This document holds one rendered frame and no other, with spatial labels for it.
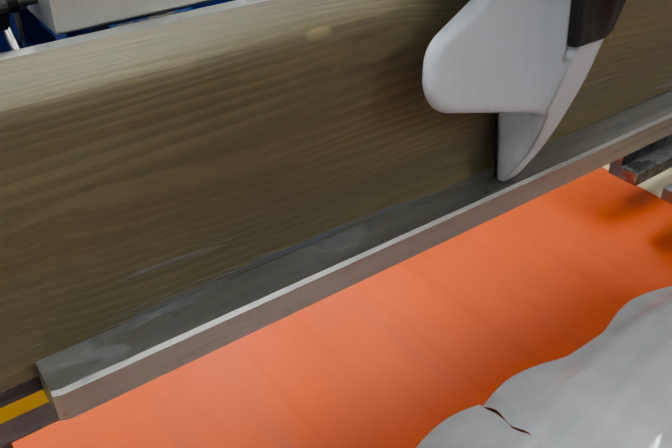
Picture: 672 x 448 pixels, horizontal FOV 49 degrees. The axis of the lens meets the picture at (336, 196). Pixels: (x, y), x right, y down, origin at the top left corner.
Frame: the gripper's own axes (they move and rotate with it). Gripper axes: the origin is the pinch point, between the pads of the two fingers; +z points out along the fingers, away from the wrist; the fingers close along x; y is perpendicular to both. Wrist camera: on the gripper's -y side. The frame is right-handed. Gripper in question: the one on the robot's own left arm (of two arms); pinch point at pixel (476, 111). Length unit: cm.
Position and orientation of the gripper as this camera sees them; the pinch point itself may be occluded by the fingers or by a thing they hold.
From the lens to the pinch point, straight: 26.5
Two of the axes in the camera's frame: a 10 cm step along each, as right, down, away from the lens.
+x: 5.9, 4.4, -6.8
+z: 0.0, 8.4, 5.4
